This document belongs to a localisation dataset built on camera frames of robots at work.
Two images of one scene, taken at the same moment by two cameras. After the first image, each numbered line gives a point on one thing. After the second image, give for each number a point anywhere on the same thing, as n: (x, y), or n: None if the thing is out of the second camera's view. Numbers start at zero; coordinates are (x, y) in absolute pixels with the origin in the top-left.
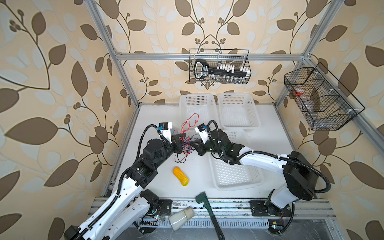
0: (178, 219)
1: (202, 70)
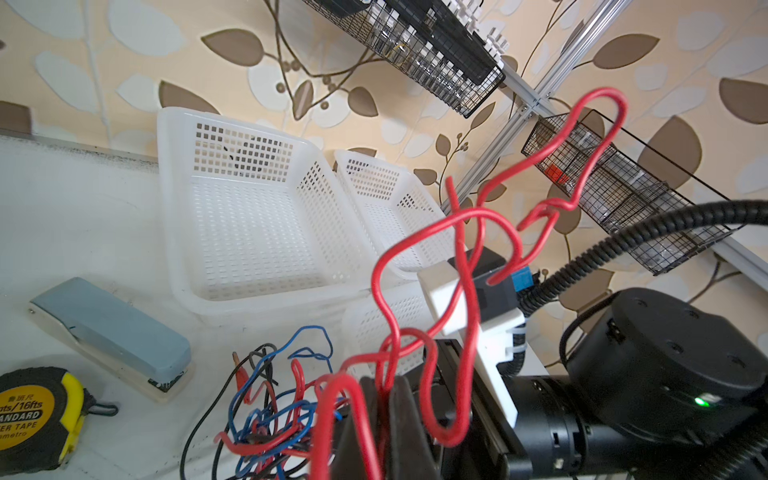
0: None
1: (452, 26)
